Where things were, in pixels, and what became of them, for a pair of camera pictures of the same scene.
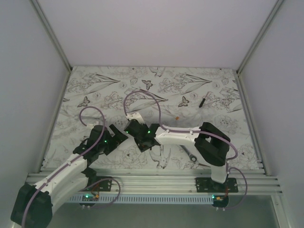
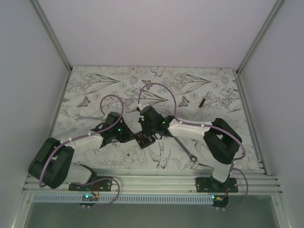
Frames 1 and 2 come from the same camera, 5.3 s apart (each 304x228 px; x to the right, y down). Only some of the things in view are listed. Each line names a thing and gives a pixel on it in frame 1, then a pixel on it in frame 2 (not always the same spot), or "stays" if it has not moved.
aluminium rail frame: x=183 y=183 stays
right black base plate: x=207 y=185 stays
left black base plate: x=103 y=185 stays
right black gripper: x=144 y=124 → x=142 y=122
